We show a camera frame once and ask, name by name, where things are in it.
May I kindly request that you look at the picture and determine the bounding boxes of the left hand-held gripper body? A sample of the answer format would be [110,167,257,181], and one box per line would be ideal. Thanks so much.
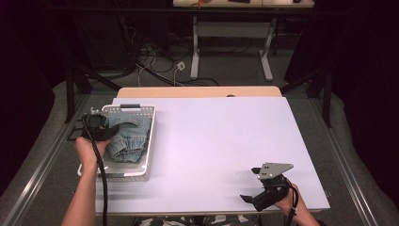
[81,107,111,142]

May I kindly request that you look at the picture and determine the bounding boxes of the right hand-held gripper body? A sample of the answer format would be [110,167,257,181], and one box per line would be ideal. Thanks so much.
[252,162,295,213]

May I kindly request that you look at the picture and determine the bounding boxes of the light blue jeans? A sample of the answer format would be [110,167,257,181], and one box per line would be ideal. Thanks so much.
[103,112,152,165]

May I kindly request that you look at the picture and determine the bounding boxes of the white perforated plastic basket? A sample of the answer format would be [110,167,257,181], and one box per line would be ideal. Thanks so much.
[76,104,157,183]

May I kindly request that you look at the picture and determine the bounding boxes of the person's left hand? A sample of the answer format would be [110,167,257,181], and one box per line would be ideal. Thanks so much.
[74,136,113,172]

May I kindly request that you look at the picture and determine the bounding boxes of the person's right hand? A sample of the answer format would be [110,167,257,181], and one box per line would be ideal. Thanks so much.
[275,184,304,217]

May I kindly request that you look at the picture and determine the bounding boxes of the black metal stand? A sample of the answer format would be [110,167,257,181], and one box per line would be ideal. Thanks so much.
[63,60,122,124]
[279,65,334,129]

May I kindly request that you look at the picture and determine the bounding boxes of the white board table cover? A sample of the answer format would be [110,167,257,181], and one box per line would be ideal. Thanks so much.
[93,96,331,215]

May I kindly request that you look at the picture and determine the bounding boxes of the person's camouflage pants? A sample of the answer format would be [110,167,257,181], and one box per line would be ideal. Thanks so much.
[133,214,258,226]

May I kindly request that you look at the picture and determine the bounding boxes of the light wooden table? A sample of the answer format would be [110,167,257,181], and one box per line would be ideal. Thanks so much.
[116,86,283,99]

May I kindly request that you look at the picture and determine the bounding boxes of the desk with white legs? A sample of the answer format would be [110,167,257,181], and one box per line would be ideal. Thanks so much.
[172,0,315,82]

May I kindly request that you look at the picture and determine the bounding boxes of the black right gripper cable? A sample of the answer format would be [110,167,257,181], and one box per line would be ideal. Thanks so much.
[283,183,299,226]

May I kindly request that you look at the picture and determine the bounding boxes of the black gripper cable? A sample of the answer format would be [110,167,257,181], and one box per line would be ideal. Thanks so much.
[81,114,109,226]
[283,183,299,226]

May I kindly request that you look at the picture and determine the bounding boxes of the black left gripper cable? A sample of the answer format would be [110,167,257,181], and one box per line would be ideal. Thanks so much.
[81,114,109,226]

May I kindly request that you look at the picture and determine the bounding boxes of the metal floor rail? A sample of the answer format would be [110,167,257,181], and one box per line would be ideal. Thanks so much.
[308,96,391,226]
[2,93,92,226]

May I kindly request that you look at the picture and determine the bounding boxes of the bundle of black floor cables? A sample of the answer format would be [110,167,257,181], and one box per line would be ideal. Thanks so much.
[117,15,220,88]

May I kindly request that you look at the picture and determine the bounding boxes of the white floor cable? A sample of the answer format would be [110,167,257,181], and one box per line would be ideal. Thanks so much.
[136,50,185,88]

